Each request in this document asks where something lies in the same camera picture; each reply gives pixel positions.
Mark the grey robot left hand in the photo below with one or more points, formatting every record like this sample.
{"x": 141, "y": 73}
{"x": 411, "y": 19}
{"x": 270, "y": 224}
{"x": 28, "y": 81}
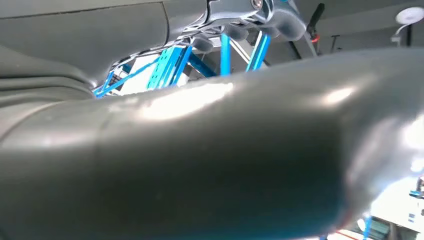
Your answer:
{"x": 198, "y": 165}

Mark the chrome stanchion post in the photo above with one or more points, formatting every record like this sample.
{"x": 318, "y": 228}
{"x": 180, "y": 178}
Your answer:
{"x": 410, "y": 15}

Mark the blue steel shelf rack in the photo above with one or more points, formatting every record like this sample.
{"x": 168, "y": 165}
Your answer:
{"x": 165, "y": 69}

